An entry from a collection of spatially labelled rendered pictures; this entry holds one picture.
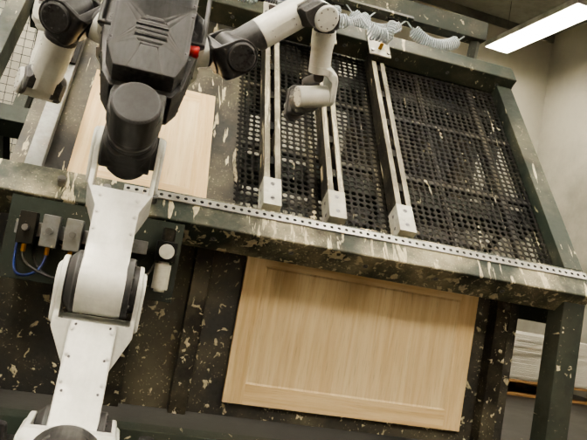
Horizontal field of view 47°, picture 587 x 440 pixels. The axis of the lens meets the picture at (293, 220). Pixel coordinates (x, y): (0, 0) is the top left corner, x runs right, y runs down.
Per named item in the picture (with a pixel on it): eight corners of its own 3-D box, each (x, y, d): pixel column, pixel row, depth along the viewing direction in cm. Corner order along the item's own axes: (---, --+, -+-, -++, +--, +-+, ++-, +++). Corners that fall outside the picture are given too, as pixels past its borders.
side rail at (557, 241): (547, 285, 254) (564, 267, 246) (485, 102, 328) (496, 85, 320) (566, 288, 255) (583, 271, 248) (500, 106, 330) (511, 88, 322)
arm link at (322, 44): (323, 58, 212) (332, -4, 202) (338, 69, 204) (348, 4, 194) (293, 59, 207) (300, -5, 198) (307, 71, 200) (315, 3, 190)
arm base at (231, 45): (258, 80, 190) (258, 39, 185) (213, 83, 185) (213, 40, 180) (240, 66, 202) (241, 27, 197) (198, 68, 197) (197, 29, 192)
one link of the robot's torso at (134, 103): (162, 129, 151) (173, 66, 159) (102, 116, 148) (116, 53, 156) (148, 188, 175) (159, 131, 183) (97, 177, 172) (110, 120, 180)
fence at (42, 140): (23, 173, 206) (23, 163, 204) (82, 9, 271) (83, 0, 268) (40, 176, 207) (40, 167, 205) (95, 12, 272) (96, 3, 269)
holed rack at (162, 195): (122, 191, 207) (123, 190, 206) (124, 184, 209) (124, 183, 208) (587, 280, 245) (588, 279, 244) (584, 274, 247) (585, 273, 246)
